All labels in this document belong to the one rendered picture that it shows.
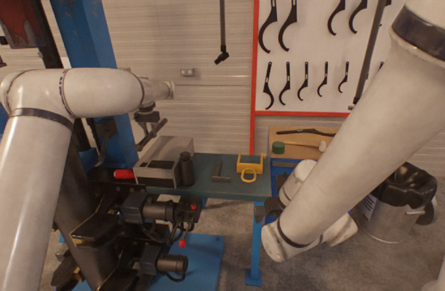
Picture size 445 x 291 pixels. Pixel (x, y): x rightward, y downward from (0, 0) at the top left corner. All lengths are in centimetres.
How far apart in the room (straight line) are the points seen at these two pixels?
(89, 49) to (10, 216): 107
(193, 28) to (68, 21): 162
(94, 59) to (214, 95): 177
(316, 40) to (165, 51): 167
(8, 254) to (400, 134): 61
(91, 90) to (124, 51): 265
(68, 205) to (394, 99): 133
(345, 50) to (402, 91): 263
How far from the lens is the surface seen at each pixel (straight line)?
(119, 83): 62
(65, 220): 145
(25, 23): 136
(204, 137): 322
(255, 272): 212
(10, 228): 57
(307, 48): 282
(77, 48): 153
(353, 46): 293
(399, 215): 256
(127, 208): 139
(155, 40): 304
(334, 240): 67
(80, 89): 61
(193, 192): 133
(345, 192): 38
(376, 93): 31
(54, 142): 61
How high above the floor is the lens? 190
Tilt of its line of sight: 29 degrees down
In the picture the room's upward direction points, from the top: 2 degrees counter-clockwise
